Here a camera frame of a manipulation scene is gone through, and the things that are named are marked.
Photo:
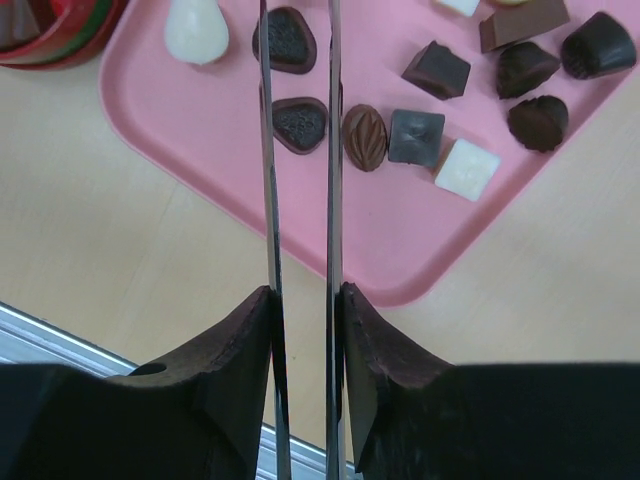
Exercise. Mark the dark strawberry chocolate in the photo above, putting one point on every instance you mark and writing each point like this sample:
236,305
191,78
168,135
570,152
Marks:
300,123
283,41

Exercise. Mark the brown leaf-patterned oval chocolate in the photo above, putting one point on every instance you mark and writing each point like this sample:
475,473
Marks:
365,137

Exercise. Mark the dark square chocolate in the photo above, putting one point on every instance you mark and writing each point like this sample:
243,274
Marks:
415,137

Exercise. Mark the dark strawberry chocolate upper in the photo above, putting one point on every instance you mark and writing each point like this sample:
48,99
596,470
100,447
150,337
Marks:
283,41

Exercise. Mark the white pear-shaped chocolate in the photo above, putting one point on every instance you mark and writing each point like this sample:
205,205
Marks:
196,31

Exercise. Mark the metal serving tongs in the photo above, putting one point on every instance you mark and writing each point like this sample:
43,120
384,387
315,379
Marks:
335,448

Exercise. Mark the milk chocolate block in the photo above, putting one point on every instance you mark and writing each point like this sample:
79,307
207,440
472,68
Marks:
513,24

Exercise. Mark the red round tin box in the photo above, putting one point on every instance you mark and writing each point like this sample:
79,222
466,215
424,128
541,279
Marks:
52,35

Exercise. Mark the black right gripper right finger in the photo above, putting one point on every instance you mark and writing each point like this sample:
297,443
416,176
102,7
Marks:
416,416

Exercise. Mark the white square chocolate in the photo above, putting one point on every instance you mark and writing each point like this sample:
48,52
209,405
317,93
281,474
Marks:
467,170

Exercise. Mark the dark cube chocolate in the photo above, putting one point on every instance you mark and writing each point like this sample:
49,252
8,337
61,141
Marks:
438,71

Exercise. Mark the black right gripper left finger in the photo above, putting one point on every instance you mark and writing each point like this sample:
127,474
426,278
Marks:
193,413

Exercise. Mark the pink plastic tray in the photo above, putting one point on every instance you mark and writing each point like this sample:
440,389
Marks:
202,125

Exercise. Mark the dark rounded chocolate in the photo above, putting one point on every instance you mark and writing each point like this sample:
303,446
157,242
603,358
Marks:
523,67

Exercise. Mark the dark shell chocolate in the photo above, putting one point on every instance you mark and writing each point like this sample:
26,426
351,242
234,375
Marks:
540,123

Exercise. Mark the dark strawberry chocolate lower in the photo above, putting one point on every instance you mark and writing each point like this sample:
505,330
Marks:
300,123

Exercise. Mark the dark barrel chocolate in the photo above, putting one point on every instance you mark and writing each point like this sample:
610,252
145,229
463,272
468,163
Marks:
599,47

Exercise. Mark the white chocolate top edge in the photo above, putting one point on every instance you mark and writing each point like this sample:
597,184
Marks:
466,8

